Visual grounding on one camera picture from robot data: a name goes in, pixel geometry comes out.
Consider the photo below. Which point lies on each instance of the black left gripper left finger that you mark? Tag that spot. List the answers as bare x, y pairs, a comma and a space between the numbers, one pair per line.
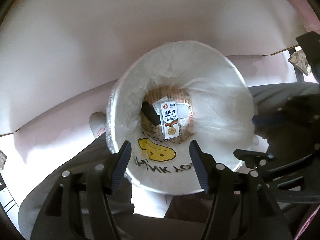
60, 216

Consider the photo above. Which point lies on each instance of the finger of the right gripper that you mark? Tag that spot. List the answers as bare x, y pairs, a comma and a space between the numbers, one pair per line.
258, 161

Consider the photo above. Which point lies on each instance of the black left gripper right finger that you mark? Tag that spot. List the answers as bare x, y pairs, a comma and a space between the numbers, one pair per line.
260, 214

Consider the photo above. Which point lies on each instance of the white milk carton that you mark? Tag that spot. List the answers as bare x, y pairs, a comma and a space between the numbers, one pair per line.
168, 113

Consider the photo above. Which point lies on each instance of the black foam roll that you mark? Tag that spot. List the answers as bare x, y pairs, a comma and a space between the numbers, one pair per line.
150, 113

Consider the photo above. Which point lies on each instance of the white trash bin with bag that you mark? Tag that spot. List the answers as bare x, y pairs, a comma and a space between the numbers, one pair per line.
215, 108

